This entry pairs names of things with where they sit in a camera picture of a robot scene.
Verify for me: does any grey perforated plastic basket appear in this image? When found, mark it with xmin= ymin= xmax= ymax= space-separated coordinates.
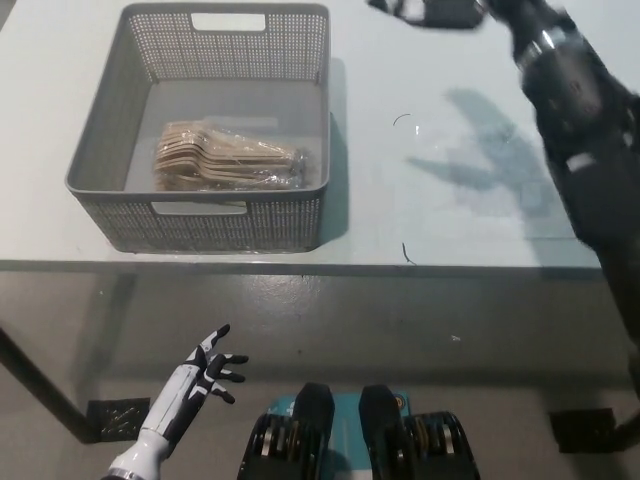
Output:
xmin=64 ymin=2 xmax=332 ymax=254

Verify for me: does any black metal table leg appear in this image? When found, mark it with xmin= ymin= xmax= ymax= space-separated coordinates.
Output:
xmin=0 ymin=327 xmax=100 ymax=445
xmin=614 ymin=418 xmax=640 ymax=444

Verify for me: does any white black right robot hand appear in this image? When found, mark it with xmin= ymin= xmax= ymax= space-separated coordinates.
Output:
xmin=367 ymin=0 xmax=516 ymax=30

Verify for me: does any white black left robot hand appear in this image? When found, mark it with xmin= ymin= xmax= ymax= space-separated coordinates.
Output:
xmin=138 ymin=323 xmax=250 ymax=446

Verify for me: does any clear bag of wooden forks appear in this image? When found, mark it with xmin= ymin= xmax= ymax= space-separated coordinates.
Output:
xmin=153 ymin=119 xmax=317 ymax=193

